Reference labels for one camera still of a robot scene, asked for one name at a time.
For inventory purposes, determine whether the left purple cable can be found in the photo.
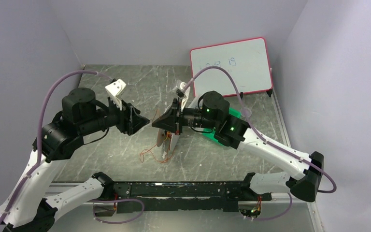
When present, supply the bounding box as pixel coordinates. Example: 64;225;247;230
0;70;114;232

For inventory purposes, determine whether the orange wire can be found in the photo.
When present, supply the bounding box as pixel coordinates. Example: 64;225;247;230
140;109;176;164

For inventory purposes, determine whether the green plastic bin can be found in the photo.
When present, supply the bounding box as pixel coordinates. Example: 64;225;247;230
202;108;248;149

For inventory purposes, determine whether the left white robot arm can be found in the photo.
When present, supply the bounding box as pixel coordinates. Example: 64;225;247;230
0;87;150;232

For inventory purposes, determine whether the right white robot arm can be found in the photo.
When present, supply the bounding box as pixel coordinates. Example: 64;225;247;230
152;91;324;202

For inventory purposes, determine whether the white plastic bin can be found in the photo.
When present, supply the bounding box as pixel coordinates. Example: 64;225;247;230
188;97;199;109

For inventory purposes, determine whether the white filament spool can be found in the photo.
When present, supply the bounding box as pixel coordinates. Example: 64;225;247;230
157;129;180;159

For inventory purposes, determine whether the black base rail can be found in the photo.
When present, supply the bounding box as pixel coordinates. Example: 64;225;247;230
98;181;272;213

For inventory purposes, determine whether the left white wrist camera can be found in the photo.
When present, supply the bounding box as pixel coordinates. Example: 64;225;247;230
105;79;126;111

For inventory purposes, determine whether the red framed whiteboard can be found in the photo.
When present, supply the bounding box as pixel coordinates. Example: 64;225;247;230
190;37;273;97

